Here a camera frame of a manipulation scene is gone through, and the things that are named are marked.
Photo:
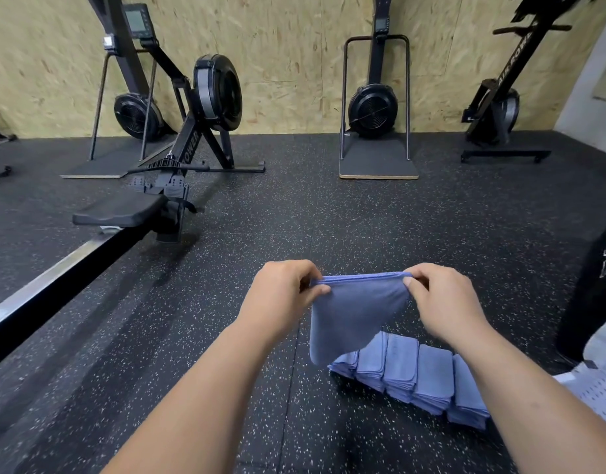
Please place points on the blue towel pile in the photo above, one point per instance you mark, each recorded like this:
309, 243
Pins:
352, 311

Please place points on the white perforated metal rack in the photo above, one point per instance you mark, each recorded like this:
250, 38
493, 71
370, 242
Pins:
599, 380

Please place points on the black upright exercise machine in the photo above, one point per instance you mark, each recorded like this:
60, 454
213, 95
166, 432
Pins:
493, 111

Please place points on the black rowing machine with rail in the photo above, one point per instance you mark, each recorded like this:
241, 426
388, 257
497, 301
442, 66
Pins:
100, 242

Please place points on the person's left forearm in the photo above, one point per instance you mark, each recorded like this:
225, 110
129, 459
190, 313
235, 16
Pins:
189, 414

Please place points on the black printed punching bag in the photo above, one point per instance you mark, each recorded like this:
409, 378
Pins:
594, 291

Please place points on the person's left hand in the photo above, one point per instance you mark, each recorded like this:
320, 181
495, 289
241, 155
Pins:
278, 301

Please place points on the person's right forearm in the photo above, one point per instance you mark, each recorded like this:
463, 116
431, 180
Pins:
545, 409

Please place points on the black ski trainer grey platform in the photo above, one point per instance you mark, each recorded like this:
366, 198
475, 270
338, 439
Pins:
135, 113

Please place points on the black ski trainer wooden-edged platform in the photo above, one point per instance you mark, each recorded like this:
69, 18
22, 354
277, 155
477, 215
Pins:
373, 111

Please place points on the person's right hand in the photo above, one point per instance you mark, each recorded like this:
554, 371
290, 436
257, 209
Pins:
449, 306

